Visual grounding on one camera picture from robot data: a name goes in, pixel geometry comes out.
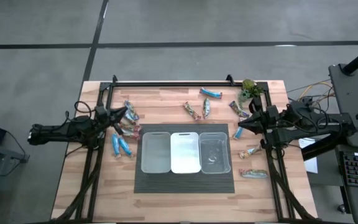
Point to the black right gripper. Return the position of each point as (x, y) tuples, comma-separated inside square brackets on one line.
[(269, 124)]

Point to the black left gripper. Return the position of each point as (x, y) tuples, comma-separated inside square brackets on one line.
[(102, 118)]

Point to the green orange granola bar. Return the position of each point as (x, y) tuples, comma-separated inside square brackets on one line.
[(206, 108)]

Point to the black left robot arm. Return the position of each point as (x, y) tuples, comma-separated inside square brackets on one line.
[(57, 132)]

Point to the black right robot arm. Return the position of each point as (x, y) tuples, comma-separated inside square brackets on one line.
[(322, 124)]

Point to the blue purple granola bar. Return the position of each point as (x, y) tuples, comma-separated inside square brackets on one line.
[(130, 119), (131, 110)]

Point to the orange white granola bar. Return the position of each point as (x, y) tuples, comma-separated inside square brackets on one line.
[(250, 152)]

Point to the small artificial green plant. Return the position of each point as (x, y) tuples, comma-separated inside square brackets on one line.
[(250, 88)]

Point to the clear plastic bin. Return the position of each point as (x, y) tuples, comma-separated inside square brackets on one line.
[(214, 152)]

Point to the grey plastic bin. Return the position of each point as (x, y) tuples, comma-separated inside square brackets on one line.
[(155, 152)]

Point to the black power adapter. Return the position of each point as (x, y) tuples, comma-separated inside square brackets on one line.
[(307, 100)]

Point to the black desk beam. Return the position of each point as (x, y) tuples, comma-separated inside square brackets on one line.
[(315, 154)]

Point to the white paper sheet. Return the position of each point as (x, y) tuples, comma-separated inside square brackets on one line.
[(311, 165)]

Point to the white plastic bin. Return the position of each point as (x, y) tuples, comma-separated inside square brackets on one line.
[(185, 152)]

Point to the dark ribbed placemat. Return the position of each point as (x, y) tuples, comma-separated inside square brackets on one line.
[(182, 183)]

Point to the dark grey desk top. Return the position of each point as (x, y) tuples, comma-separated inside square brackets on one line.
[(350, 102)]

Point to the grey cart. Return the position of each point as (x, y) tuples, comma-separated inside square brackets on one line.
[(8, 152)]

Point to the black caster wheel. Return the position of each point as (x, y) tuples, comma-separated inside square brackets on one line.
[(342, 208)]

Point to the black metal frame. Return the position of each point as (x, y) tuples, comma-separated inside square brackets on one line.
[(166, 84)]

